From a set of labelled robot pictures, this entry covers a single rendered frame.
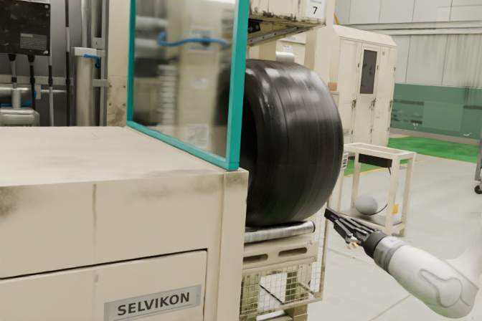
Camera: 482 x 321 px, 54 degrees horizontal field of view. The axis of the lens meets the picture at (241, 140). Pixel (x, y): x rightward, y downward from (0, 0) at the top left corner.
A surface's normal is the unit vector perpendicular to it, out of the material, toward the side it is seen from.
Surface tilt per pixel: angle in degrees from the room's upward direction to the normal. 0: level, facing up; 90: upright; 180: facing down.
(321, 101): 55
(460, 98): 90
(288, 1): 90
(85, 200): 90
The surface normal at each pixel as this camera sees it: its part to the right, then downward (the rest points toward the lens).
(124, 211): 0.50, 0.15
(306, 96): 0.43, -0.50
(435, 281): -0.45, -0.43
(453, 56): -0.71, 0.06
